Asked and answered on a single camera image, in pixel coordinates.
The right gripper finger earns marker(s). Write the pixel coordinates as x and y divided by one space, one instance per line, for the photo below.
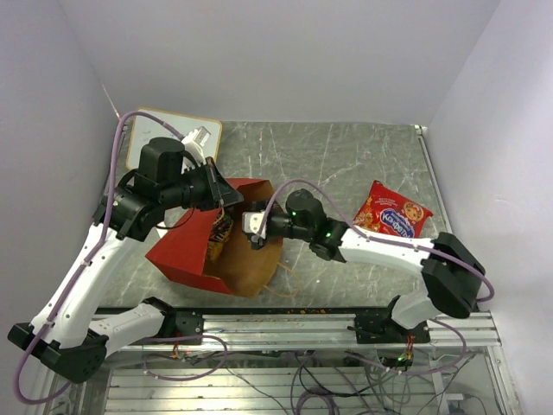
259 206
257 242

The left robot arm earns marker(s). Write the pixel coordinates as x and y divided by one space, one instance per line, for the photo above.
63 336

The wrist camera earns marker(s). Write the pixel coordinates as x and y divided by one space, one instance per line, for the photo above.
198 143
252 224

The yellow candy packet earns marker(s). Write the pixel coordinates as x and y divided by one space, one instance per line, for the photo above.
219 235

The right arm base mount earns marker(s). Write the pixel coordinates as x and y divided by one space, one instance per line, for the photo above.
375 328

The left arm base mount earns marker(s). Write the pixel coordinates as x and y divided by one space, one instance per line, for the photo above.
190 326

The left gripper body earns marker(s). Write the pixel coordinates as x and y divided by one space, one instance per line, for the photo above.
197 188

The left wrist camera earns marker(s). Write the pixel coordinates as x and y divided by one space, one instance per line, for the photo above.
198 143

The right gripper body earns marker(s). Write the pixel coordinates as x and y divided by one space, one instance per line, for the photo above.
282 226

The aluminium frame rail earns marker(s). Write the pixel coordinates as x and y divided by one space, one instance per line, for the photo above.
295 332

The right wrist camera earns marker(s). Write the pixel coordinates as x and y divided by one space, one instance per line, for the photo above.
252 224

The red paper bag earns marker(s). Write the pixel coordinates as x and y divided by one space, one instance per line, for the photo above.
181 254

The red snack packet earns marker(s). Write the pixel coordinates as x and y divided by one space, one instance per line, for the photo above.
386 211

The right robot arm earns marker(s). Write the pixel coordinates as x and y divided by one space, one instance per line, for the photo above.
450 275

